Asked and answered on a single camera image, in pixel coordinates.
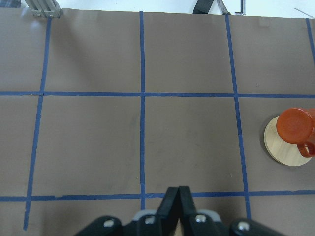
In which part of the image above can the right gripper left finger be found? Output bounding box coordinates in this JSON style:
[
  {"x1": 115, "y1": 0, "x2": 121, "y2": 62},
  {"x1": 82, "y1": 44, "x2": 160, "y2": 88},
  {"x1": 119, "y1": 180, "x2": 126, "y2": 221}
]
[{"x1": 76, "y1": 187, "x2": 179, "y2": 236}]

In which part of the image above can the small black power brick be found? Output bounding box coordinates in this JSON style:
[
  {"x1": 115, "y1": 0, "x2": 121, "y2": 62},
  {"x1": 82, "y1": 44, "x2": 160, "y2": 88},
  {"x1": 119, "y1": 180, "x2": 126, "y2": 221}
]
[{"x1": 192, "y1": 0, "x2": 214, "y2": 14}]

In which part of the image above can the orange mug on tree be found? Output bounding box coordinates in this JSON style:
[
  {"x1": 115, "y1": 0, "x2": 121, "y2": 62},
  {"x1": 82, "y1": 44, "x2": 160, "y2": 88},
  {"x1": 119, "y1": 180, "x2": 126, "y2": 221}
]
[{"x1": 276, "y1": 108, "x2": 315, "y2": 158}]

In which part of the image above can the aluminium frame post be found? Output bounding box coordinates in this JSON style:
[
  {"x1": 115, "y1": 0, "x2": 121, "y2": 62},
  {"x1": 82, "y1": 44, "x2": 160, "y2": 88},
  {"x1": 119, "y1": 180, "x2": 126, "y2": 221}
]
[{"x1": 25, "y1": 0, "x2": 62, "y2": 18}]

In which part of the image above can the wooden mug tree stand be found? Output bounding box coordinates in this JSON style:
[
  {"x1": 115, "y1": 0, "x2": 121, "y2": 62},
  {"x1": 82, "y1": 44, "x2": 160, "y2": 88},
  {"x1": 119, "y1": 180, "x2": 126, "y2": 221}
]
[{"x1": 263, "y1": 116, "x2": 313, "y2": 167}]

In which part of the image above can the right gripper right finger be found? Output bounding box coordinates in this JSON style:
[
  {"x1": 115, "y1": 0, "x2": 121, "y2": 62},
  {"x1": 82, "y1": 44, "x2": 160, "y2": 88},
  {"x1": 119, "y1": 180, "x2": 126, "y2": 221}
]
[{"x1": 179, "y1": 186, "x2": 283, "y2": 236}]

